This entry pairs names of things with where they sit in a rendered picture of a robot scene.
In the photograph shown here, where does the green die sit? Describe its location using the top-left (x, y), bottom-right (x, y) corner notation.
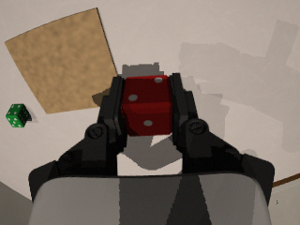
top-left (6, 104), bottom-right (30, 128)

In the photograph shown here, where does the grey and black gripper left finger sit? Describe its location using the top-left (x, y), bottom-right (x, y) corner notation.
top-left (28, 76), bottom-right (128, 202)

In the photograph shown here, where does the red die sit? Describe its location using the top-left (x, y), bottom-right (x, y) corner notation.
top-left (121, 75), bottom-right (173, 137)

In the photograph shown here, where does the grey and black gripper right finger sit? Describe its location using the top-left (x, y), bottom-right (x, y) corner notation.
top-left (169, 73), bottom-right (275, 206)

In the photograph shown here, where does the tan mat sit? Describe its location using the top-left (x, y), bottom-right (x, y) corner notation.
top-left (5, 7), bottom-right (118, 114)

